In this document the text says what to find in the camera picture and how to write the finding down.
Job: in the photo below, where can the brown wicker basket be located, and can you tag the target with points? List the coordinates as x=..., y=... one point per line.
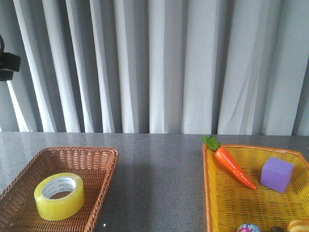
x=63, y=169

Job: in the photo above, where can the colourful patterned ball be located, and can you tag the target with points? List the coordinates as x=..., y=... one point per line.
x=248, y=227

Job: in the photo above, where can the yellow orange woven basket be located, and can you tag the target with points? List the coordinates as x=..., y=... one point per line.
x=229, y=203

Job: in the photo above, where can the grey pleated curtain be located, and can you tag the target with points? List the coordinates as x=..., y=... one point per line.
x=226, y=67

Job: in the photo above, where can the yellow toy bread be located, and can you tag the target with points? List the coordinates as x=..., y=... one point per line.
x=298, y=225

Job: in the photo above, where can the yellow tape roll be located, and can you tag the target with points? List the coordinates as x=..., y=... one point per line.
x=59, y=196

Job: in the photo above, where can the orange toy carrot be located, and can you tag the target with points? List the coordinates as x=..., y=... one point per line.
x=224, y=157

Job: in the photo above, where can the dark brown toy piece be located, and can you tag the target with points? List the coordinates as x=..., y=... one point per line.
x=277, y=229

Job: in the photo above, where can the purple foam cube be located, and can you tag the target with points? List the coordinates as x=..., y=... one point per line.
x=277, y=174

